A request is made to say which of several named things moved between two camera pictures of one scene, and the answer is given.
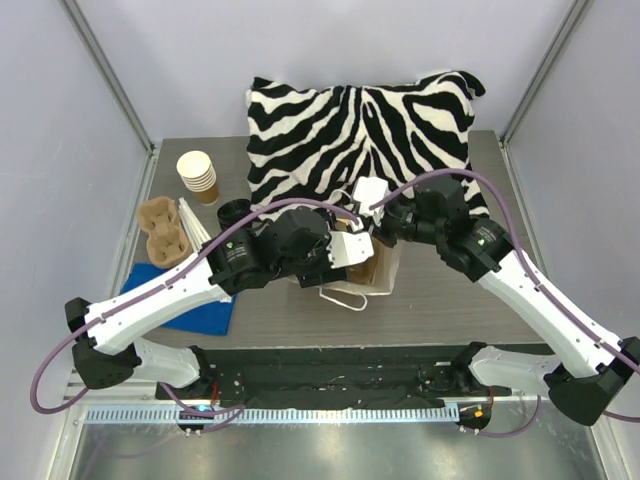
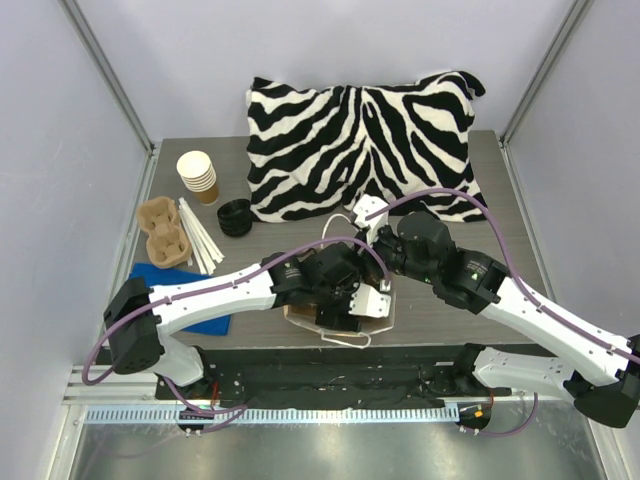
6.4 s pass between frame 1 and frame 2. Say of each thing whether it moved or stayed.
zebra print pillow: stayed
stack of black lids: stayed
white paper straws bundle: stayed
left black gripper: moved
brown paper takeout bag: moved
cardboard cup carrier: stayed
